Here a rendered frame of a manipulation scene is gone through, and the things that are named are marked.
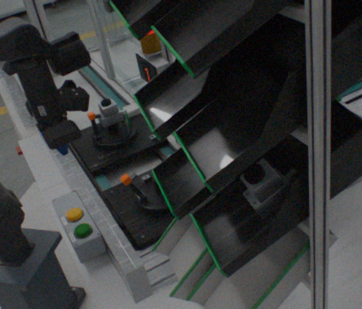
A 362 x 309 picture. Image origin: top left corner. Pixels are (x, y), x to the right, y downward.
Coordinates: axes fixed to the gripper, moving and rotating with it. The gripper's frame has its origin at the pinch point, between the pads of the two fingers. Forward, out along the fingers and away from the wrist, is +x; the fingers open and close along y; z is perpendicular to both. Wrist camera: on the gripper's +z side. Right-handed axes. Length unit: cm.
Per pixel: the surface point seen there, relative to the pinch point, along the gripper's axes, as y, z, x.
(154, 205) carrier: 0.5, 15.0, 26.7
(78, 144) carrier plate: 43, 9, 29
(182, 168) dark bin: -18.5, 16.9, 4.7
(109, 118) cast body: 36.7, 18.8, 21.1
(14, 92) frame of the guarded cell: 87, -1, 25
